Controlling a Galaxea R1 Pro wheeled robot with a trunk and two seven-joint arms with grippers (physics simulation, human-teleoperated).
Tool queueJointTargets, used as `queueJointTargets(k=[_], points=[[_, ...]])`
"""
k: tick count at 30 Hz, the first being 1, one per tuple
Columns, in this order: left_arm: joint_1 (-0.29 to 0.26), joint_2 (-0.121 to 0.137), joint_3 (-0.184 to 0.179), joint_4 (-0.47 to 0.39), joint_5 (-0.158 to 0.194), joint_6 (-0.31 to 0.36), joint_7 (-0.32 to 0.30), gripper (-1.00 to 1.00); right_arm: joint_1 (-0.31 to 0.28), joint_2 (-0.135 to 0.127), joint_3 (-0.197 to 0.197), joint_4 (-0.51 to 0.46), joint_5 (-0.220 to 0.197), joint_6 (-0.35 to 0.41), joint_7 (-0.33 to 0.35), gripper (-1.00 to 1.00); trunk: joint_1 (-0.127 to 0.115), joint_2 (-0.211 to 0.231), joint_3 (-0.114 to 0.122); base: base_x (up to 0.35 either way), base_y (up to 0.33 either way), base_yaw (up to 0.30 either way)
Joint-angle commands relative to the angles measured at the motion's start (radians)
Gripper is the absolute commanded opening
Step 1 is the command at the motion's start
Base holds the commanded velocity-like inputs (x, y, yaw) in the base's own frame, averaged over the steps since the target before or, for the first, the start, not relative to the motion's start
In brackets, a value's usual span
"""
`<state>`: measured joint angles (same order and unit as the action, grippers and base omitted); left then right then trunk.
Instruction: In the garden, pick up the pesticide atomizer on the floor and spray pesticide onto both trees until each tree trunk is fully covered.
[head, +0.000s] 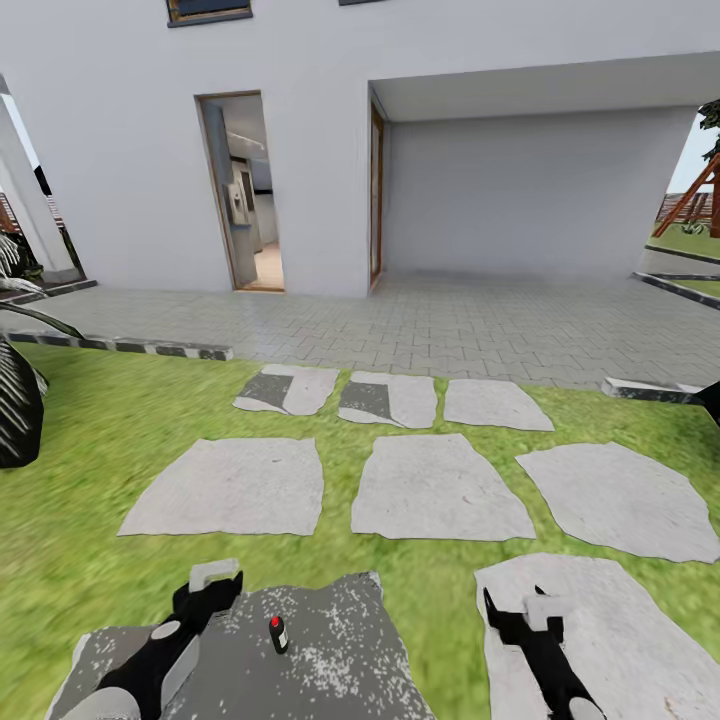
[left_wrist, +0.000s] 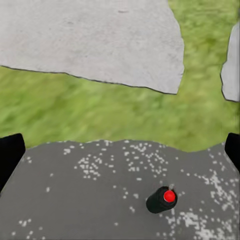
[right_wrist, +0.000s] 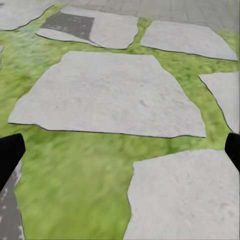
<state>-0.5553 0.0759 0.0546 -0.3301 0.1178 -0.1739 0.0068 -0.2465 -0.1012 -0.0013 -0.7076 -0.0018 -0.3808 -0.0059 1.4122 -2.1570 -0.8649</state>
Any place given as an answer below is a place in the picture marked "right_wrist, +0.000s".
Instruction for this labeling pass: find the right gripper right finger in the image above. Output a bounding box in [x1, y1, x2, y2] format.
[224, 133, 240, 172]

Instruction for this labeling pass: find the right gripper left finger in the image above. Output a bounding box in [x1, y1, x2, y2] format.
[0, 133, 26, 192]

